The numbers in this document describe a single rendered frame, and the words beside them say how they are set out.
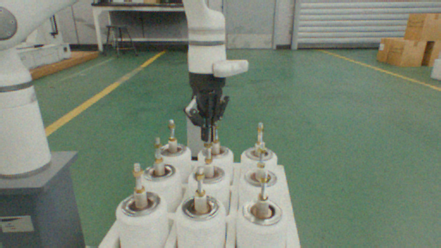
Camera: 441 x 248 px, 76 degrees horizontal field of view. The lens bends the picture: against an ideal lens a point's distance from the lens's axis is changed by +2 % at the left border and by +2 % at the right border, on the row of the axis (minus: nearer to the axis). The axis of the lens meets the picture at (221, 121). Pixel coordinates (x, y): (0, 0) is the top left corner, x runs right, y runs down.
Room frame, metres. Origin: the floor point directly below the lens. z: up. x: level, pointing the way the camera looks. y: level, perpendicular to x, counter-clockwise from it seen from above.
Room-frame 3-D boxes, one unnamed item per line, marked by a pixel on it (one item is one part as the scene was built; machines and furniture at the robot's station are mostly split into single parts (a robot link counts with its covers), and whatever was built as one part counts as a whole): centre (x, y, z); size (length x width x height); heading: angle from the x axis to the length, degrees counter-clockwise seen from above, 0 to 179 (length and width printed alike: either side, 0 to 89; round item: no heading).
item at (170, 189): (0.58, 0.15, 0.16); 0.10 x 0.10 x 0.18
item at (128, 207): (0.46, 0.16, 0.25); 0.08 x 0.08 x 0.01
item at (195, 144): (0.86, 0.07, 0.16); 0.07 x 0.07 x 0.31; 84
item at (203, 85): (0.57, 0.03, 0.46); 0.08 x 0.08 x 0.09
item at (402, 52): (3.59, -2.29, 0.15); 0.30 x 0.24 x 0.30; 0
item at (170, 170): (0.58, 0.15, 0.25); 0.08 x 0.08 x 0.01
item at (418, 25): (3.60, -2.44, 0.45); 0.30 x 0.24 x 0.30; 3
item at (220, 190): (0.57, 0.03, 0.16); 0.10 x 0.10 x 0.18
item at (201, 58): (0.55, 0.01, 0.53); 0.11 x 0.09 x 0.06; 53
